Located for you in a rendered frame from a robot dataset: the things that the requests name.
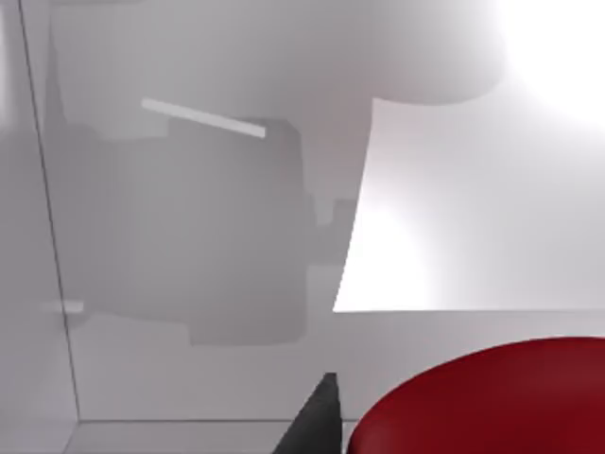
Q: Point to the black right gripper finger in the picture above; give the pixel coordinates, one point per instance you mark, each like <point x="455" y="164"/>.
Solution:
<point x="318" y="422"/>

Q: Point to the dark red round object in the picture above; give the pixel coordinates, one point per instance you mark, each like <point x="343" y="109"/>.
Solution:
<point x="487" y="402"/>

